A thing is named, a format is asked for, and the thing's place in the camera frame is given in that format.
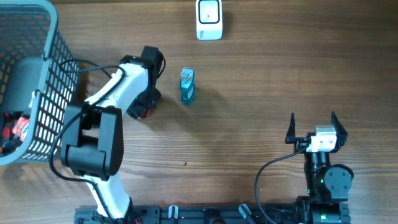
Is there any grey plastic mesh basket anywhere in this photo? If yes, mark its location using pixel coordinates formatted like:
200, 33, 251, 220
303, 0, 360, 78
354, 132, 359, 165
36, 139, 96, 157
1, 1, 80, 166

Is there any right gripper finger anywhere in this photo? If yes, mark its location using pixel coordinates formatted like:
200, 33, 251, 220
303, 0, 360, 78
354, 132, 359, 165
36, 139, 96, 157
331, 111, 348, 146
285, 113, 295, 144

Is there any right camera cable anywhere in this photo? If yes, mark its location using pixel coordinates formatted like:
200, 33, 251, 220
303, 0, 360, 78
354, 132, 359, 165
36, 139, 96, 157
254, 144, 310, 224

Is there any camera cable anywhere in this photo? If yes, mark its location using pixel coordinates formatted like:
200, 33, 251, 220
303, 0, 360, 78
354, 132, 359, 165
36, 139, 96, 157
254, 144, 310, 224
49, 58, 127, 224

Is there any left camera cable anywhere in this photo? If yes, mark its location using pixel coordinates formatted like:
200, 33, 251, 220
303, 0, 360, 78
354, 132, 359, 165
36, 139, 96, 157
49, 58, 127, 224

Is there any green lid jar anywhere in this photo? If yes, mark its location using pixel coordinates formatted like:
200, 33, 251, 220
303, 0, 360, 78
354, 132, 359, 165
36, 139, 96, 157
139, 106, 155, 119

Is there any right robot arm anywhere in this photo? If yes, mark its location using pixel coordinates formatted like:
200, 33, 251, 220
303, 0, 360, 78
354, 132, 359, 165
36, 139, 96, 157
285, 113, 354, 224

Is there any hex wrench set packet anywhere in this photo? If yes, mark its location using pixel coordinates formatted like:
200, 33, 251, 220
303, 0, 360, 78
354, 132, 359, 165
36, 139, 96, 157
1, 111, 30, 157

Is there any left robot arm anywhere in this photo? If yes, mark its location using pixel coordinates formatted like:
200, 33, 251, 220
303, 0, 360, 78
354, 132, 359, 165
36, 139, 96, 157
60, 46, 165, 223

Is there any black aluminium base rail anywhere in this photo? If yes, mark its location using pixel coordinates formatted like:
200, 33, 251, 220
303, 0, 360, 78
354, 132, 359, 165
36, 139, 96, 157
74, 203, 351, 224

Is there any white barcode scanner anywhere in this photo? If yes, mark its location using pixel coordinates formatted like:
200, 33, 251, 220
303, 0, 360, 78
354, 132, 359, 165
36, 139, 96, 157
195, 0, 223, 40

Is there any blue mouthwash bottle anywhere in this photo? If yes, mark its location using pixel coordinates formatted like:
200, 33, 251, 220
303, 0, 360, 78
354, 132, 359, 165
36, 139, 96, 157
180, 67, 195, 105

